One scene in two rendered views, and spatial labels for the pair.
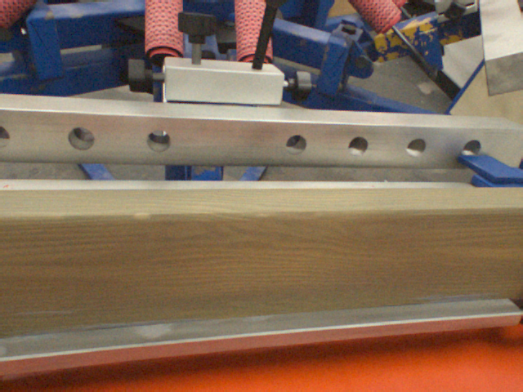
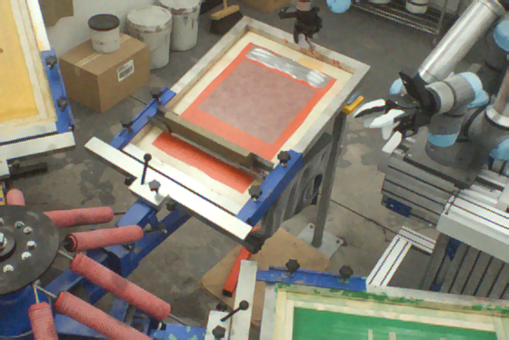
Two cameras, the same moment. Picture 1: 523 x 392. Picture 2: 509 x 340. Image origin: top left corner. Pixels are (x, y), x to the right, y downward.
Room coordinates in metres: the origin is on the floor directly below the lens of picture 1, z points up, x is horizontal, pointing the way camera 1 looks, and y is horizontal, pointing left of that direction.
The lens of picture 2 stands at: (1.10, 1.36, 2.48)
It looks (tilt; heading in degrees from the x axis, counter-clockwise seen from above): 41 degrees down; 230
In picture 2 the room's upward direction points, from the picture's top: 5 degrees clockwise
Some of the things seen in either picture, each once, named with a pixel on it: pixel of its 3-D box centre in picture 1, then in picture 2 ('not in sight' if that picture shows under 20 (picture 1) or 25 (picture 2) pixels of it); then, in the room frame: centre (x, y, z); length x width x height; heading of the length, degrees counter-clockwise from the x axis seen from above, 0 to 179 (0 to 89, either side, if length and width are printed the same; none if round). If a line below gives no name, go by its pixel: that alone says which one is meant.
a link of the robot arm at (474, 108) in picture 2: not in sight; (464, 110); (-0.38, 0.57, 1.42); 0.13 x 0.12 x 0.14; 86
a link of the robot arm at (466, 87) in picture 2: not in sight; (456, 92); (-0.11, 0.68, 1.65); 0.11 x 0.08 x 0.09; 176
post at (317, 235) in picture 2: not in sight; (328, 178); (-0.65, -0.14, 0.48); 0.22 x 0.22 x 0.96; 17
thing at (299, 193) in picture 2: not in sight; (288, 193); (-0.18, 0.07, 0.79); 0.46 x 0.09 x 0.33; 17
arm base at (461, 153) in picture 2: not in sight; (453, 139); (-0.38, 0.56, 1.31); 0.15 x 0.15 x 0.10
